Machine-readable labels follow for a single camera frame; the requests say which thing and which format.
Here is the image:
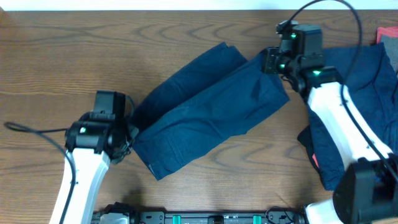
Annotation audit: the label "navy blue shorts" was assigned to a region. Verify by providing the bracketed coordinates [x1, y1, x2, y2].
[131, 43, 289, 180]

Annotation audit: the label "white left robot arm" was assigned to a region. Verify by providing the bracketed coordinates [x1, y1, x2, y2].
[50, 121, 139, 223]

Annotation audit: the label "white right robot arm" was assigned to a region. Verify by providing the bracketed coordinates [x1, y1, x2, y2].
[262, 44, 397, 223]

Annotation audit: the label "dark blue shirt pile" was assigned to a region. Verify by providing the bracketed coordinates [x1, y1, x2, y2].
[297, 44, 397, 190]

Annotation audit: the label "grey garment under pile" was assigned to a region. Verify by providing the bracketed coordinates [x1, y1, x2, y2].
[381, 35, 398, 73]

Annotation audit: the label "red garment under pile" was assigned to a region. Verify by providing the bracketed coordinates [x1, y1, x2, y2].
[376, 26, 398, 44]

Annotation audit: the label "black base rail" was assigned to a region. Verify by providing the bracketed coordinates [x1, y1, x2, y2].
[90, 202, 308, 224]

